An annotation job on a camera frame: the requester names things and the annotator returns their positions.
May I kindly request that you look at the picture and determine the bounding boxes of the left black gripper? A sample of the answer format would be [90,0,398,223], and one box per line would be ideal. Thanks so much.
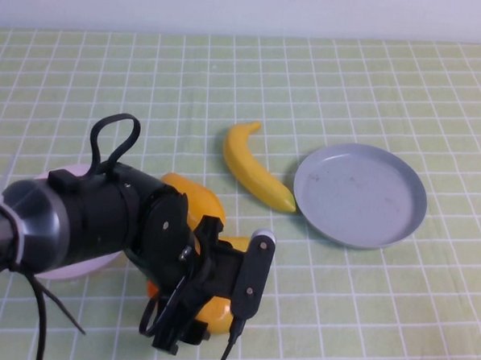
[152,213,248,358]

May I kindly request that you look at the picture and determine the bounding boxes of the orange-red blushed mango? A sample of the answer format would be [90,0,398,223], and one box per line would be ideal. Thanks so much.
[143,279,236,336]

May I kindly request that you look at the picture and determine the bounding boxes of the long yellow banana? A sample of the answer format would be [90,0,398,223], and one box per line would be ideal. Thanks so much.
[217,234,255,254]

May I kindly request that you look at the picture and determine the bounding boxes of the plain yellow mango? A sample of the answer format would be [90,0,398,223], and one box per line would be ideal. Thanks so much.
[155,172,230,249]

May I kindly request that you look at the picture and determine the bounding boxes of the short curved yellow banana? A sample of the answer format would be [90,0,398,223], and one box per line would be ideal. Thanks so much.
[219,119,301,214]

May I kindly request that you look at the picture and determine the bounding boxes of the pink round plate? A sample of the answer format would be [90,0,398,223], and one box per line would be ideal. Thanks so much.
[27,160,127,286]

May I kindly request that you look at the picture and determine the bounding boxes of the grey-blue round plate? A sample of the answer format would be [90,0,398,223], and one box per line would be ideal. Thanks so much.
[289,139,431,253]

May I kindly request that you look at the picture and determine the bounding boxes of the green checked tablecloth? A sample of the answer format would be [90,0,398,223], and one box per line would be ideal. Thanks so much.
[0,19,481,360]

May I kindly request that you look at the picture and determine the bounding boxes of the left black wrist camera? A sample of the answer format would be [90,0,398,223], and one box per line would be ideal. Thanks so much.
[229,226,280,323]

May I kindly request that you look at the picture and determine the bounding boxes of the white cable tie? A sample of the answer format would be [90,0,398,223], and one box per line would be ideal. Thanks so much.
[0,200,27,274]

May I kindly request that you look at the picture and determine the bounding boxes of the left black looped cable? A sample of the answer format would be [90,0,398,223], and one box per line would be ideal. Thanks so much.
[87,111,143,180]

